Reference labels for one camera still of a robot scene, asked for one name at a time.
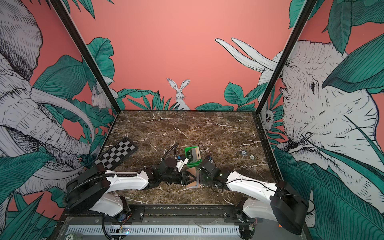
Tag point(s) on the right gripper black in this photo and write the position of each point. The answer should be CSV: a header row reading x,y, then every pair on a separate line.
x,y
202,178

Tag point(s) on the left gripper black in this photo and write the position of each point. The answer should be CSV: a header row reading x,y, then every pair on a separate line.
x,y
187,178

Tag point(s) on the tan leather card holder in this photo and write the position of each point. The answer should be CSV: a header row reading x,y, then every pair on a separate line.
x,y
194,178

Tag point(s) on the green plastic tray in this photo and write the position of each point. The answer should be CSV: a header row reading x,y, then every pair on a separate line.
x,y
188,155

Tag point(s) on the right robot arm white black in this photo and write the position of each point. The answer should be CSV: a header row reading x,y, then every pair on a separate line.
x,y
277,202

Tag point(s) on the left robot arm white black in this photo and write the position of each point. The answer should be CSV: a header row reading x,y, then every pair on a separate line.
x,y
91,191

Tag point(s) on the stack of credit cards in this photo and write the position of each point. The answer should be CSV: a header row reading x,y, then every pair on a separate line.
x,y
195,154

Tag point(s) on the checkerboard calibration plate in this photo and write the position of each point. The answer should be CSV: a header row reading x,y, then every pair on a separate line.
x,y
121,151

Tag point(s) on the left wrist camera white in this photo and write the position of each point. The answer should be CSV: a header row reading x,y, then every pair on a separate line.
x,y
181,162

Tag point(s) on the black mounting rail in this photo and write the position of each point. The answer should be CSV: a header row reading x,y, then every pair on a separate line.
x,y
230,213

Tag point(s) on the white slotted cable duct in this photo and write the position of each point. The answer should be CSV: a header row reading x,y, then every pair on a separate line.
x,y
167,230

